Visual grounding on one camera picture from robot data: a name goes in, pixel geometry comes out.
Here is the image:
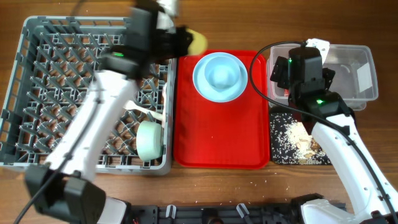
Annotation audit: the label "light blue plate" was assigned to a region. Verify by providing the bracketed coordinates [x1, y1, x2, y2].
[193, 52, 248, 103]

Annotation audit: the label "grey dishwasher rack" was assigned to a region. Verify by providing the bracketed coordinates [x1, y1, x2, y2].
[1, 16, 177, 175]

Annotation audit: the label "white plastic fork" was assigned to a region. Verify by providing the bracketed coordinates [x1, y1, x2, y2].
[162, 83, 167, 128]

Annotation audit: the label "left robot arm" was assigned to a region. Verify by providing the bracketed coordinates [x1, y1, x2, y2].
[25, 1, 193, 223]

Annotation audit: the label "black waste tray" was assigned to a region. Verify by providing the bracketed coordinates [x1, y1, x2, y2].
[269, 107, 333, 166]

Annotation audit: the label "clear plastic bin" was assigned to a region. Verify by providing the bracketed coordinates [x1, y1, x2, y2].
[267, 44, 379, 111]

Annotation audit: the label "rice food leftovers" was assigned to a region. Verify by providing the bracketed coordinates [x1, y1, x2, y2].
[272, 113, 327, 164]

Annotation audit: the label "white plastic spoon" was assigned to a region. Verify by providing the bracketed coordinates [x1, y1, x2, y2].
[123, 100, 164, 121]

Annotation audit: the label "yellow plastic cup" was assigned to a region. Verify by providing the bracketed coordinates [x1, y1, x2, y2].
[187, 29, 208, 55]

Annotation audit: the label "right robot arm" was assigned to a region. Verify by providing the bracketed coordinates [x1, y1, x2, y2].
[271, 46, 397, 223]

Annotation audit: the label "red plastic tray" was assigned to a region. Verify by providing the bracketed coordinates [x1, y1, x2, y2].
[173, 55, 270, 169]

